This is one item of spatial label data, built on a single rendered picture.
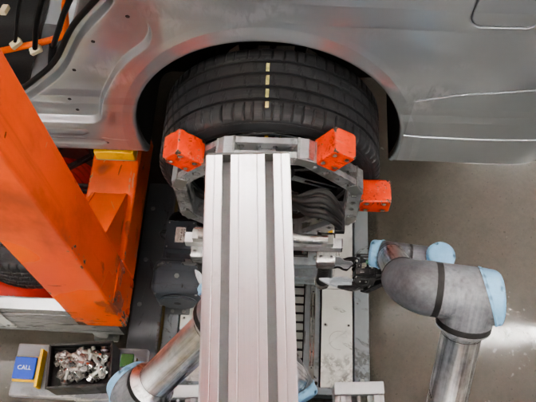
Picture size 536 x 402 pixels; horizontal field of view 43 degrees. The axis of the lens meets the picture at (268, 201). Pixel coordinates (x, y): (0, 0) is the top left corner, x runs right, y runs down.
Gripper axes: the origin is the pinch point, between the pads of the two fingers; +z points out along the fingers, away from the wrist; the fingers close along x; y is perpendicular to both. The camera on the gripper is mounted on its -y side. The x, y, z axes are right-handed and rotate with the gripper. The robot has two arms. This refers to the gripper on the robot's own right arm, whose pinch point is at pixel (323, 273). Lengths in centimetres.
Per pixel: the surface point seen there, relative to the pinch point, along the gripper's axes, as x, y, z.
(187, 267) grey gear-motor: -16, -42, 46
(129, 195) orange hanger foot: -30, -15, 63
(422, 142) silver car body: -42, 4, -29
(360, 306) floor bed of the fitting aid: -15, -75, -18
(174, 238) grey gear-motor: -26, -40, 51
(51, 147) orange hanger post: -4, 58, 61
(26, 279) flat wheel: -9, -44, 102
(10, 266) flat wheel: -10, -33, 104
